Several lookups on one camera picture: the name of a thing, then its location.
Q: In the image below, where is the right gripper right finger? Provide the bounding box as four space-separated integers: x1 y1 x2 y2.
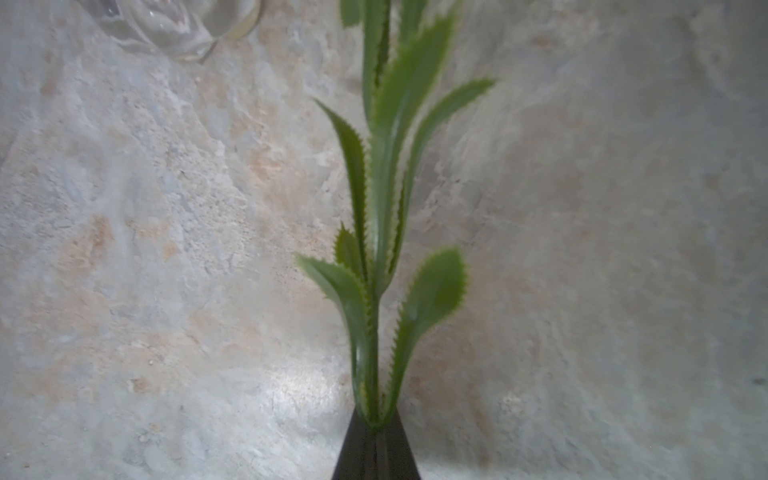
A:
379 410 421 480

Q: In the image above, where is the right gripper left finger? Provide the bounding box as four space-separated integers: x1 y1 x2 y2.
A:
331 410 374 480

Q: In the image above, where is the yellow carnation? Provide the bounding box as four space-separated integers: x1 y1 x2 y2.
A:
296 1 495 432

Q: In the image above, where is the yellow wavy glass vase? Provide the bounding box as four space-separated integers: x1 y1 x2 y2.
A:
79 0 262 62

